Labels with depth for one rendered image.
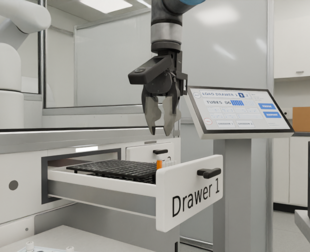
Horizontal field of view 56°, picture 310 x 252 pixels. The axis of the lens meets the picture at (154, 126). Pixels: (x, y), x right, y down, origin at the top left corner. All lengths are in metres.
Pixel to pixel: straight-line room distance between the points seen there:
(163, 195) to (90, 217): 0.40
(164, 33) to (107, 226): 0.58
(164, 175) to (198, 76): 1.97
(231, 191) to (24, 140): 1.10
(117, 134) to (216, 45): 1.65
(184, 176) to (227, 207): 1.00
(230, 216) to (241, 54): 1.26
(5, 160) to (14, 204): 0.10
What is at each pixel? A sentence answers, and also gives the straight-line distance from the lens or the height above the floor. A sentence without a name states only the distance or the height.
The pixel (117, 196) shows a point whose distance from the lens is 0.60.
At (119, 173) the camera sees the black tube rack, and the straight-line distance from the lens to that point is 0.64.
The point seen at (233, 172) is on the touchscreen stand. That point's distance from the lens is 1.55.
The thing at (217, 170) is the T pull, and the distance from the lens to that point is 0.63.
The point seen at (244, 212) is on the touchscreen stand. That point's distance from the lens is 1.63.
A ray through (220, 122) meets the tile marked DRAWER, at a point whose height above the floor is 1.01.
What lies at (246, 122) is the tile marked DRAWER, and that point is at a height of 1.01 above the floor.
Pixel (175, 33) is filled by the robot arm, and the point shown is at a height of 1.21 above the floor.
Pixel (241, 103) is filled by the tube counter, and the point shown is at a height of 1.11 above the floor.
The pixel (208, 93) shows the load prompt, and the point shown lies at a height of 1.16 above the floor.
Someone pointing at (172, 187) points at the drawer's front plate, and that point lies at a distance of 0.54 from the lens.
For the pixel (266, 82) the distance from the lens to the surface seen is 2.27.
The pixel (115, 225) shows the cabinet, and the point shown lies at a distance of 0.97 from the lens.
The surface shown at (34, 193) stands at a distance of 0.74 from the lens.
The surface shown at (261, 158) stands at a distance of 2.27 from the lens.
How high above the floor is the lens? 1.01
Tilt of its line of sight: 1 degrees down
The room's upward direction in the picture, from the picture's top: straight up
